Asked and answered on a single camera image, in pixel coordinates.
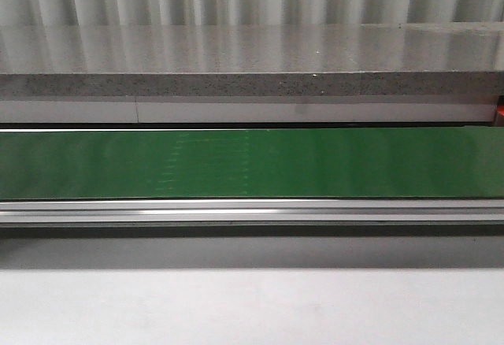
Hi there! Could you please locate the green conveyor belt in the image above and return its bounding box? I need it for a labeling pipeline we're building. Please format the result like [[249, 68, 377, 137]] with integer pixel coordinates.
[[1, 126, 503, 200]]

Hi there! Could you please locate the aluminium conveyor frame rail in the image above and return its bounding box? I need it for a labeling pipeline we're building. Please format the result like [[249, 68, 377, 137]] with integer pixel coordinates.
[[1, 198, 503, 228]]

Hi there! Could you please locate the grey speckled stone counter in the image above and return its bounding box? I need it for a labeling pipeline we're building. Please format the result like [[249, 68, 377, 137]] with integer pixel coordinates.
[[1, 23, 503, 126]]

